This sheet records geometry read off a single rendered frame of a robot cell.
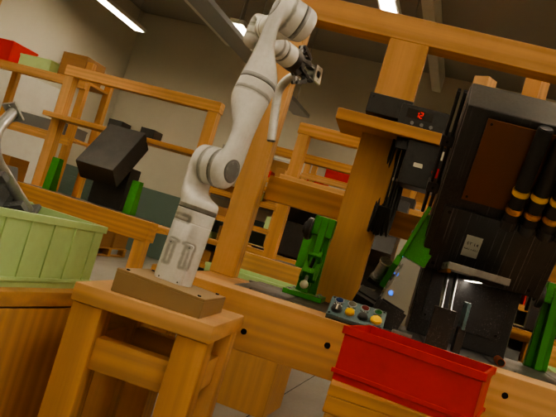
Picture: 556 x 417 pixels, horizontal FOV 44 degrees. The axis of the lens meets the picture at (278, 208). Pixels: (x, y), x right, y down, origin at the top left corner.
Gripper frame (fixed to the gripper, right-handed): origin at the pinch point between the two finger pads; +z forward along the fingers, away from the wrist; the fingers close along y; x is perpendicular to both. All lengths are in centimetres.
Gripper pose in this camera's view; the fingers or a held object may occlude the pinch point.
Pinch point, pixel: (310, 74)
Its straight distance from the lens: 228.5
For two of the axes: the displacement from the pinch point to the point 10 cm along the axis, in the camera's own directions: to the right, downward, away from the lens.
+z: 5.3, 2.2, 8.2
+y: 2.1, -9.7, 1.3
